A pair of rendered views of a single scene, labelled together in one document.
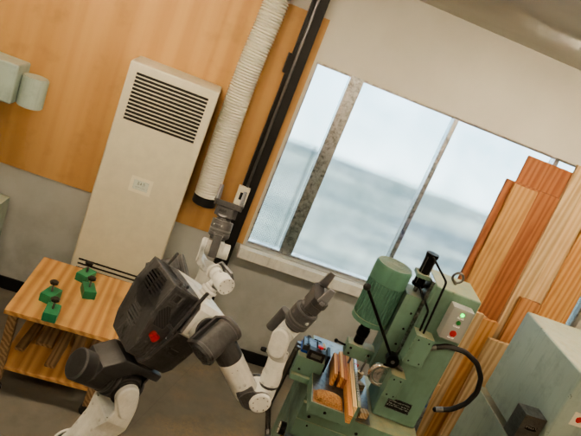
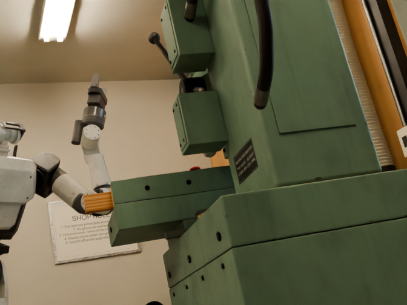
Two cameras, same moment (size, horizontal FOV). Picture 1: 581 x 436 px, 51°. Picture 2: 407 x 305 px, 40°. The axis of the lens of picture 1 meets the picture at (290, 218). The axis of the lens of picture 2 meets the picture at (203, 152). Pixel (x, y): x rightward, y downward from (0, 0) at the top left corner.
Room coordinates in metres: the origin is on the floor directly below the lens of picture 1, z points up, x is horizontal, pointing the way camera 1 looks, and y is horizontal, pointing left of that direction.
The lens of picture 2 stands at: (2.22, -1.85, 0.59)
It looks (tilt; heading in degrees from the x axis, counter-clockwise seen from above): 17 degrees up; 76
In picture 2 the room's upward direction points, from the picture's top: 12 degrees counter-clockwise
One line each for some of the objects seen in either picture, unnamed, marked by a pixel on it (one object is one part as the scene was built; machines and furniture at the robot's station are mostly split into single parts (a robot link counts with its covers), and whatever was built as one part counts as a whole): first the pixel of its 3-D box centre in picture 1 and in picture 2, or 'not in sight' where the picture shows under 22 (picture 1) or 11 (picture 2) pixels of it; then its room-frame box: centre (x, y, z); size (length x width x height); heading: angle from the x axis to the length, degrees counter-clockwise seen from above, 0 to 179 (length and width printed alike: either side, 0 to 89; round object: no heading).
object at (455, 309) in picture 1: (455, 322); not in sight; (2.53, -0.86, 1.40); 0.10 x 0.06 x 0.16; 94
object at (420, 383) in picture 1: (421, 348); (266, 37); (2.67, -0.82, 1.16); 0.22 x 0.22 x 0.72; 4
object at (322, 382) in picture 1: (321, 374); (224, 213); (2.59, -0.42, 0.87); 0.61 x 0.30 x 0.06; 4
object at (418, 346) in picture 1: (417, 347); (185, 34); (2.51, -0.75, 1.22); 0.09 x 0.08 x 0.15; 94
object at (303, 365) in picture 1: (308, 360); not in sight; (2.59, -0.34, 0.91); 0.15 x 0.14 x 0.09; 4
